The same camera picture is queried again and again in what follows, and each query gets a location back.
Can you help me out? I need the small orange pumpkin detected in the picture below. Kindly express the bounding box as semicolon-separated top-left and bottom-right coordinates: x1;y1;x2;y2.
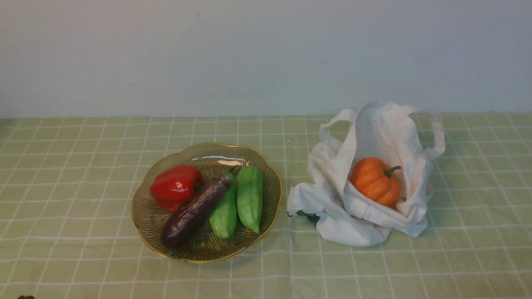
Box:
349;157;401;207

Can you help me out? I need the white cloth bag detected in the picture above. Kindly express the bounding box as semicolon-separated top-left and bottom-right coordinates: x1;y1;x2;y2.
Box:
287;102;446;247

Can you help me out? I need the right green gourd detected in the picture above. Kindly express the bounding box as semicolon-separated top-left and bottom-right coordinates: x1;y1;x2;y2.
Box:
237;165;263;234

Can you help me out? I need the green gourd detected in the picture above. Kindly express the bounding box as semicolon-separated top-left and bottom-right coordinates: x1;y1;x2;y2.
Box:
237;165;263;234
209;166;240;240

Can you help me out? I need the gold rimmed glass bowl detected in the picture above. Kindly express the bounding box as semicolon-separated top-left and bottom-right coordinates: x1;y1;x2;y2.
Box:
131;142;283;263

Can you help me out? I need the left green gourd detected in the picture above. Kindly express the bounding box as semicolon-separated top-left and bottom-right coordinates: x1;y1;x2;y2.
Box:
209;166;240;240

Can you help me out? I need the dark purple eggplant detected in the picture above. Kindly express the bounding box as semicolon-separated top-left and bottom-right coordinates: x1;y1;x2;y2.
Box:
161;165;241;250

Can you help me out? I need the red bell pepper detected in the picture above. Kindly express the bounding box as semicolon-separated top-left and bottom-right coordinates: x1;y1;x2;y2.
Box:
150;165;204;213

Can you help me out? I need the green checked tablecloth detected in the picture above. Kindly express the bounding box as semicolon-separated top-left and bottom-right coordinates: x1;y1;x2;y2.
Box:
0;113;532;299

